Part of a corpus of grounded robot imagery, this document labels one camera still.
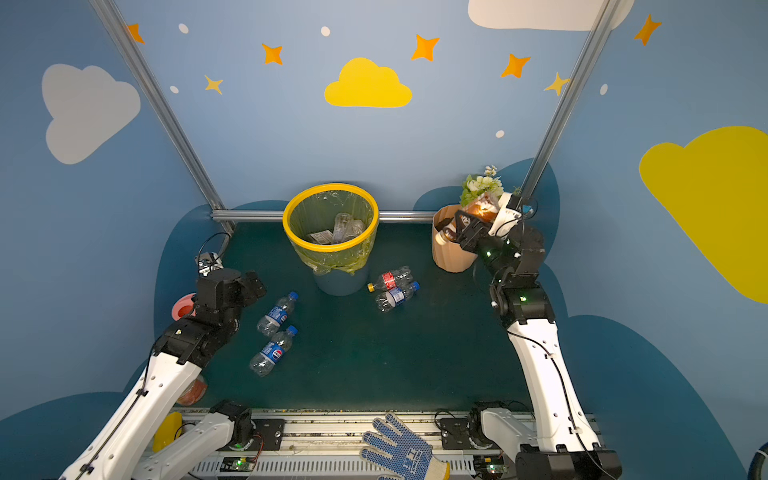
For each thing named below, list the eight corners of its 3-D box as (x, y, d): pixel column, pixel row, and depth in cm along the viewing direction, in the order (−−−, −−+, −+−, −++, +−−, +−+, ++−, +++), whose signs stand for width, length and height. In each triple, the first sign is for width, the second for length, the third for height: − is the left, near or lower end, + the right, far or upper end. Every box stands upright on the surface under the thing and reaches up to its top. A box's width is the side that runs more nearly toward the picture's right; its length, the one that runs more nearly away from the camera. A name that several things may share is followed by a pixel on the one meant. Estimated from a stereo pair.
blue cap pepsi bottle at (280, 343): (250, 372, 86) (244, 366, 82) (287, 327, 95) (283, 321, 91) (264, 381, 84) (259, 376, 80) (301, 335, 93) (297, 329, 89)
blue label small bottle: (380, 315, 98) (380, 308, 94) (374, 303, 101) (374, 295, 97) (422, 298, 102) (424, 290, 99) (415, 286, 105) (416, 278, 102)
